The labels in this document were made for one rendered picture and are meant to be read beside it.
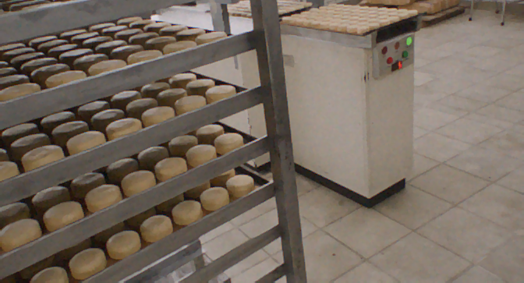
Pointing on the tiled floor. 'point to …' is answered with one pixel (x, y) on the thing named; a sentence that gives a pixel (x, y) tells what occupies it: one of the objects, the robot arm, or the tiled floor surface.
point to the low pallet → (443, 15)
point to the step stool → (499, 0)
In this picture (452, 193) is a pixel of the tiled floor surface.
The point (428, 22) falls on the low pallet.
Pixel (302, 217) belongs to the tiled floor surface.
